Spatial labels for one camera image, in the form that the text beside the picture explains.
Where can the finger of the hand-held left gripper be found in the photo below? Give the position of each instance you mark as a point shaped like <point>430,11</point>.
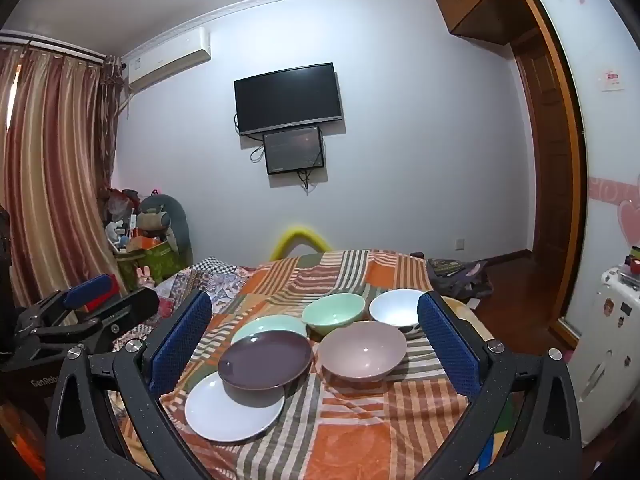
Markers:
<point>130,305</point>
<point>90,291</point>

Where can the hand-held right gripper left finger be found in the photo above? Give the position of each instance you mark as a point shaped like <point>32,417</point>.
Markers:
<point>180,340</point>

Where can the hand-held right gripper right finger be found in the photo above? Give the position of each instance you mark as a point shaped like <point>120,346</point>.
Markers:
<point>445,345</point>

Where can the white bowl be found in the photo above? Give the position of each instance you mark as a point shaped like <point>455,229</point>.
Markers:
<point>395,307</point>

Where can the green plate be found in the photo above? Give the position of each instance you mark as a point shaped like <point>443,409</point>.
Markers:
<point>260,327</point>

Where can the pink bowl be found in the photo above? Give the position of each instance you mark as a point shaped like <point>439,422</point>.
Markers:
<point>360,350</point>

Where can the purple plate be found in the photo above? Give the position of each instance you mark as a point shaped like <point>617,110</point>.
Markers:
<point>265,360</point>

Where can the white plate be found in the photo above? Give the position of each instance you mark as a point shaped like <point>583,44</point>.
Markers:
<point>230,415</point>

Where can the green bowl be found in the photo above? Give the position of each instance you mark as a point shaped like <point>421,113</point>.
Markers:
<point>332,312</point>

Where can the red box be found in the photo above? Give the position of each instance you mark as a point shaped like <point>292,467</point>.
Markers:
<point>107,302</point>

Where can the pink rabbit toy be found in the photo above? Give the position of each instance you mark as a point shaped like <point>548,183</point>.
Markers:
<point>146,277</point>

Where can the green cardboard box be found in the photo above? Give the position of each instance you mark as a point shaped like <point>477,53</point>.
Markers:
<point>160,262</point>

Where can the checkered patterned quilt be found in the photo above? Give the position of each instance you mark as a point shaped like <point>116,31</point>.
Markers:
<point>220,285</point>

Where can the dark patterned bag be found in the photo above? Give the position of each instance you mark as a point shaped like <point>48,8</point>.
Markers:
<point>457,275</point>

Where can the pile of assorted toys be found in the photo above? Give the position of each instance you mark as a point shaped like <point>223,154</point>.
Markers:
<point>122,220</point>

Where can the grey plush toy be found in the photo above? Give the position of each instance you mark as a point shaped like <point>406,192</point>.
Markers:
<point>165,220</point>

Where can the striped patchwork blanket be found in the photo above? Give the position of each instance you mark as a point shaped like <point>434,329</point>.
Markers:
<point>350,435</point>

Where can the striped brown curtain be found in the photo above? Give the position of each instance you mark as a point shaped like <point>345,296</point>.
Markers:
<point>50,160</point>

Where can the white air conditioner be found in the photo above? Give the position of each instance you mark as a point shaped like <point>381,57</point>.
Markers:
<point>167,57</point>

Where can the white sliding door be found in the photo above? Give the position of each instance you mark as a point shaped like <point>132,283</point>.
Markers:
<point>610,160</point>

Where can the curtain rod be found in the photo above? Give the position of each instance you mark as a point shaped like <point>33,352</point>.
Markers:
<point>50,46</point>

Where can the white door sticker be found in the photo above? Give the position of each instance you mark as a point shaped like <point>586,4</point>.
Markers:
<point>611,80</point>

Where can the white wall socket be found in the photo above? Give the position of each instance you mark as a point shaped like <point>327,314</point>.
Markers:
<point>459,244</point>

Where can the wooden door frame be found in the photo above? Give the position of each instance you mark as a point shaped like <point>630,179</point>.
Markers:
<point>555,185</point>

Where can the small black wall monitor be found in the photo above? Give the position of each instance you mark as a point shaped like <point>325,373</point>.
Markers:
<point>294,150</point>

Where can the black wall television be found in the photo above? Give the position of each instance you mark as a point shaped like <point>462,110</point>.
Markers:
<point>287,97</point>

